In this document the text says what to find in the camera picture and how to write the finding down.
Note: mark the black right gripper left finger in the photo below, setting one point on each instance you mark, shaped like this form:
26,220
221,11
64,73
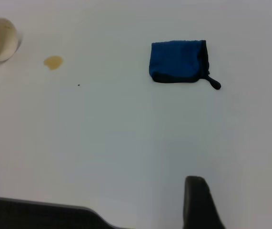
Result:
197,205

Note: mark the brown coffee spill stain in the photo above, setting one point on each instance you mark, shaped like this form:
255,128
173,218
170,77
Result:
53,62

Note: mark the blue black-trimmed cleaning cloth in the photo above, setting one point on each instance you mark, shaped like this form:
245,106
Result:
174,59

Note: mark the white paper coffee cup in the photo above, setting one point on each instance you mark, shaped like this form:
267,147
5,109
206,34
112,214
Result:
0,38

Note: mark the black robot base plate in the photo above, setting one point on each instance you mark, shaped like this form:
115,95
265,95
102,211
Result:
31,215

